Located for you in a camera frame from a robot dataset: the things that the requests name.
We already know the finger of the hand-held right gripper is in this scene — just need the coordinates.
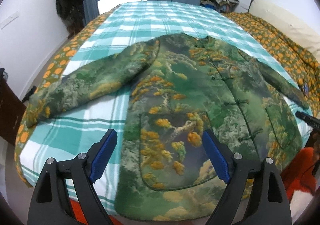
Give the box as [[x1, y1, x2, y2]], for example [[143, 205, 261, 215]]
[[295, 111, 312, 124]]

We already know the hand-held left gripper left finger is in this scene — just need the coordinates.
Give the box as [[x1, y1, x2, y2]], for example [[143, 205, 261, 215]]
[[27, 129, 118, 225]]

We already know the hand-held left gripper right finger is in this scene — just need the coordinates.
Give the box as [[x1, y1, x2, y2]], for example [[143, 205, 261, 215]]
[[202, 130, 293, 225]]

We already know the green landscape print padded jacket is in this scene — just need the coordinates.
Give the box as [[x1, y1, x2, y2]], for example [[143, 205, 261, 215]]
[[25, 34, 310, 222]]

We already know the person's right hand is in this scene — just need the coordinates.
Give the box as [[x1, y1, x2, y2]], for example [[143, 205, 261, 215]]
[[311, 132, 320, 156]]

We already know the person's orange clothing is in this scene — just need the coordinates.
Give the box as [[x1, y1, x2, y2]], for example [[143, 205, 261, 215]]
[[70, 199, 124, 225]]

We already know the orange floral bed quilt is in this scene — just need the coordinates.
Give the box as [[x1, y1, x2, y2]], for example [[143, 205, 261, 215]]
[[14, 11, 320, 189]]

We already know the cream pillow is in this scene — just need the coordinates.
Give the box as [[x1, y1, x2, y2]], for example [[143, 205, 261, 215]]
[[250, 0, 320, 58]]

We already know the dark wooden cabinet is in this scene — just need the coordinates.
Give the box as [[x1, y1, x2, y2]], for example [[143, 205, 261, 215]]
[[0, 71, 27, 145]]

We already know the teal white plaid blanket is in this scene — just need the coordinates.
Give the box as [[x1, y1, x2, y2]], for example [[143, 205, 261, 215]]
[[19, 0, 313, 215]]

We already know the white wall cable duct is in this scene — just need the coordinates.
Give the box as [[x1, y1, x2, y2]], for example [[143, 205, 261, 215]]
[[0, 11, 20, 29]]

